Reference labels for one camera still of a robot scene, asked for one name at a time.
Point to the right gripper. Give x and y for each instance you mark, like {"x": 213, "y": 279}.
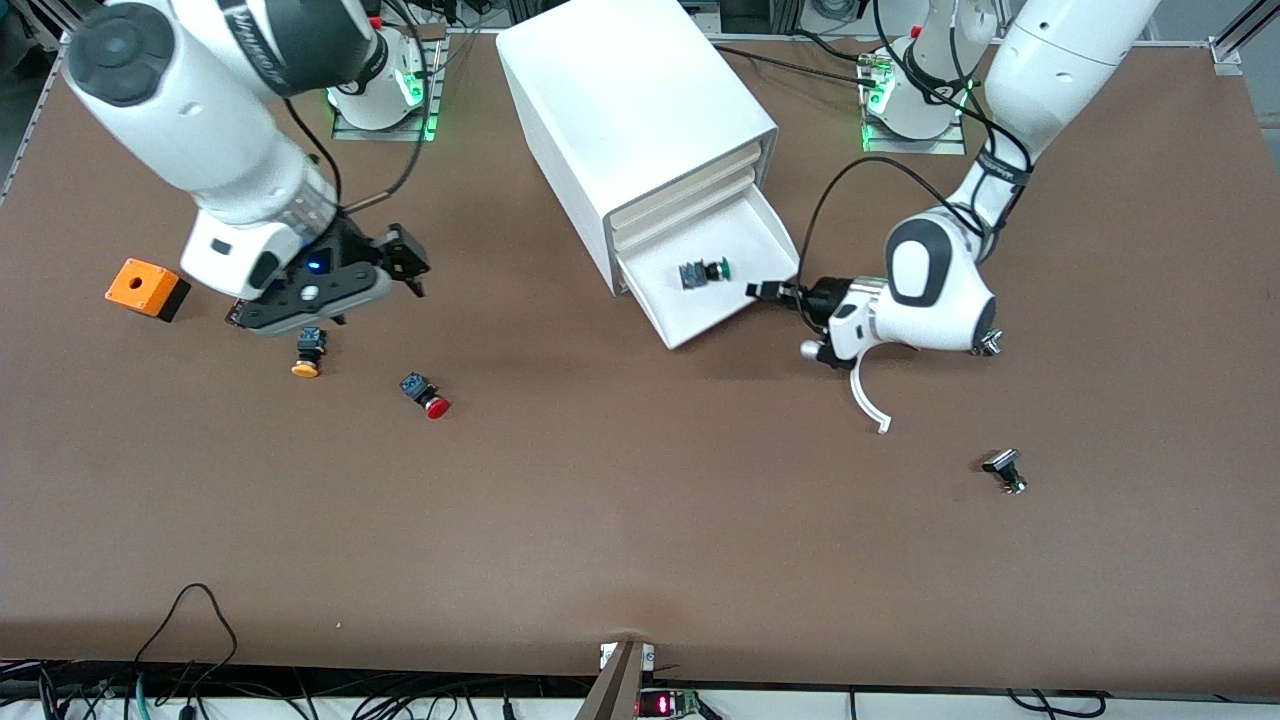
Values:
{"x": 352, "y": 248}

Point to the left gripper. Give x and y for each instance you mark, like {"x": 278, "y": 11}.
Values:
{"x": 823, "y": 297}

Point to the lowest white drawer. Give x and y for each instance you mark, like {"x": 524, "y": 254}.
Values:
{"x": 720, "y": 305}

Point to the green push button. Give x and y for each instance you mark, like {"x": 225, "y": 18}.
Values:
{"x": 700, "y": 273}

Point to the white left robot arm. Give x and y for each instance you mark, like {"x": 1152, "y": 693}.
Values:
{"x": 940, "y": 290}

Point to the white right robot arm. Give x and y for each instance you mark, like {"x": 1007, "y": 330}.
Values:
{"x": 180, "y": 100}

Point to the red push button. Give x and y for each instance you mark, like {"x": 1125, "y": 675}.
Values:
{"x": 436, "y": 406}

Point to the yellow push button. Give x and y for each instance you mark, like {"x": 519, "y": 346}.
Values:
{"x": 306, "y": 368}

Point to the orange button box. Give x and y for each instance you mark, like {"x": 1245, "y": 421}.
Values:
{"x": 140, "y": 285}

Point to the white curved plastic strip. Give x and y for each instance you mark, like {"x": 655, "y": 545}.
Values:
{"x": 860, "y": 395}

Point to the small black contact block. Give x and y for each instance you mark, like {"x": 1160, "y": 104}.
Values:
{"x": 233, "y": 315}

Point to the device with red display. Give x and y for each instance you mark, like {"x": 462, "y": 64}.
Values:
{"x": 662, "y": 704}

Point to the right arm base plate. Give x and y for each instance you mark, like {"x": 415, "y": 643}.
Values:
{"x": 385, "y": 132}

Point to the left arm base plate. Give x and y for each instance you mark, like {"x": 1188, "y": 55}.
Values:
{"x": 915, "y": 146}

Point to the small silver switch part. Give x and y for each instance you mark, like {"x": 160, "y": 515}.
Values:
{"x": 992, "y": 345}

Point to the aluminium table edge rail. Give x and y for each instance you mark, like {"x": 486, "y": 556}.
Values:
{"x": 25, "y": 140}

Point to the grey camera mount bar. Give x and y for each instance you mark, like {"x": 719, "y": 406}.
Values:
{"x": 612, "y": 690}

